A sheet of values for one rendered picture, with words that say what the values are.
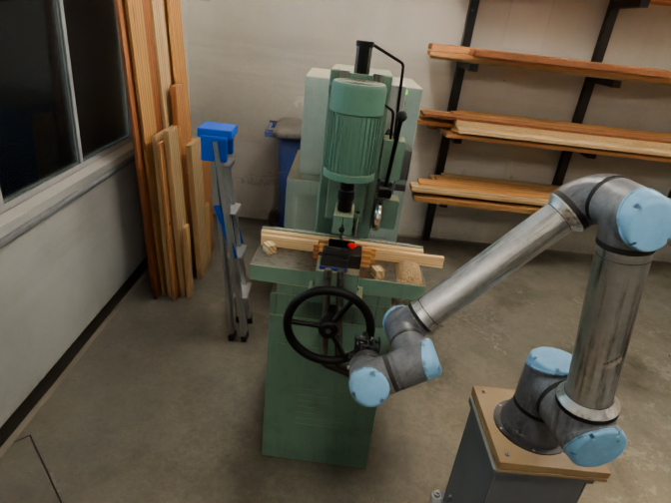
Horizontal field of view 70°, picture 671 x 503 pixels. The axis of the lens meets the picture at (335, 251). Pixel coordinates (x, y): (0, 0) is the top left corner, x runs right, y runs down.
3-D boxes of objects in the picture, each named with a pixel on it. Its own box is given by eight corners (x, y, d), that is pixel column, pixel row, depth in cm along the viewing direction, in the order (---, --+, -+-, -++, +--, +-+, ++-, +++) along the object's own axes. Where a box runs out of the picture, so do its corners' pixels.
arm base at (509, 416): (548, 407, 160) (557, 384, 156) (572, 453, 143) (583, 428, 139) (492, 401, 160) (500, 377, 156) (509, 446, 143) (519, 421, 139)
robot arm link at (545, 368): (549, 385, 155) (567, 340, 148) (579, 425, 140) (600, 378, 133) (505, 384, 153) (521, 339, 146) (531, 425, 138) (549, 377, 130)
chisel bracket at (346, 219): (331, 237, 168) (333, 215, 165) (334, 222, 181) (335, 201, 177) (351, 240, 168) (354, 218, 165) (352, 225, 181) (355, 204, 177)
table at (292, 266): (241, 293, 156) (242, 276, 154) (261, 252, 184) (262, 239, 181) (425, 316, 155) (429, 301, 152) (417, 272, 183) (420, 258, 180)
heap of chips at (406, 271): (396, 281, 162) (398, 271, 160) (394, 262, 175) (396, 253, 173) (423, 284, 162) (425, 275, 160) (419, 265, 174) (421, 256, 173)
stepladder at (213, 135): (221, 342, 268) (193, 130, 216) (229, 317, 290) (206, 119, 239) (249, 342, 268) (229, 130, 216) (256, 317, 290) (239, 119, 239)
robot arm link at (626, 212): (585, 420, 139) (647, 172, 106) (624, 471, 124) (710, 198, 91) (534, 426, 138) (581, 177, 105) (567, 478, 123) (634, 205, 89)
